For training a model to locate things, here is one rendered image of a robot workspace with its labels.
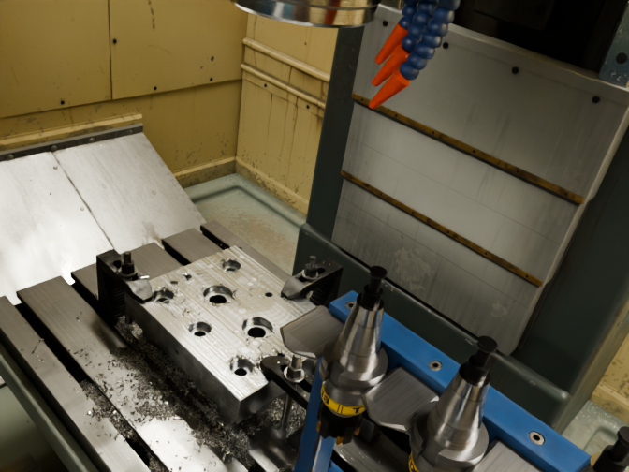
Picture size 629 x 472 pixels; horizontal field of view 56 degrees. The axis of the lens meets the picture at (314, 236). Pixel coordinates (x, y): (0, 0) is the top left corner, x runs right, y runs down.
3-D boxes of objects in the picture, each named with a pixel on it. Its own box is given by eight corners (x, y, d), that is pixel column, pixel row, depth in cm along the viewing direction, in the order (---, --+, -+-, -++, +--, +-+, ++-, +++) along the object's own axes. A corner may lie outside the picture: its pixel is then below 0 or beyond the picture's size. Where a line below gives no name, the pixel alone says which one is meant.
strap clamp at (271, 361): (311, 465, 83) (328, 393, 75) (250, 407, 90) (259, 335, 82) (326, 452, 85) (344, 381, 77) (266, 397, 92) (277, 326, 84)
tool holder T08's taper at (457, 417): (488, 433, 51) (513, 379, 47) (458, 460, 48) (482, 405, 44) (446, 400, 53) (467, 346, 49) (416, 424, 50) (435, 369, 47)
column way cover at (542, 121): (509, 364, 107) (635, 93, 79) (322, 241, 132) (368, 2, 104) (521, 352, 110) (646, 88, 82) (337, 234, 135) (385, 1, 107)
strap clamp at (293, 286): (284, 341, 103) (295, 273, 95) (270, 331, 105) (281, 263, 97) (333, 312, 112) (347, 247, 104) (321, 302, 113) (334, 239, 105)
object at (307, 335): (307, 367, 56) (308, 361, 56) (270, 336, 59) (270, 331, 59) (354, 336, 61) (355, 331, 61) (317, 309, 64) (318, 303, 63)
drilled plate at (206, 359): (237, 424, 82) (240, 400, 79) (124, 313, 97) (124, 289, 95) (344, 353, 97) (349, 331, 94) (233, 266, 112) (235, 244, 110)
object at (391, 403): (397, 442, 51) (399, 435, 50) (351, 404, 53) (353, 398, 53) (441, 402, 55) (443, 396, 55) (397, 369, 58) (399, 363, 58)
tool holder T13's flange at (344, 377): (394, 380, 58) (401, 362, 56) (352, 408, 54) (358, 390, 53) (349, 343, 61) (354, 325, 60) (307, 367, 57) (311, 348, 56)
